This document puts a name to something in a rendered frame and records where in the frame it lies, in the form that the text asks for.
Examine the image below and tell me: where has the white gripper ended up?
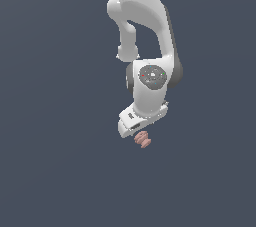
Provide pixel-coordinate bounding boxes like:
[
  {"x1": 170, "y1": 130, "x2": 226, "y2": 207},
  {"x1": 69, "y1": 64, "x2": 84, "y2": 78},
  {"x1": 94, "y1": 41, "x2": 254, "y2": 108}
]
[{"x1": 117, "y1": 101, "x2": 170, "y2": 139}]

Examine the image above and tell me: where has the small pink ridged object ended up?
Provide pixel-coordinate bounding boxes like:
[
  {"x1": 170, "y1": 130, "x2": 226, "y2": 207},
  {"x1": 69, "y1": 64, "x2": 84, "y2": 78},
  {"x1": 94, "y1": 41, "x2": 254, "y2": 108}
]
[{"x1": 133, "y1": 130, "x2": 153, "y2": 149}]

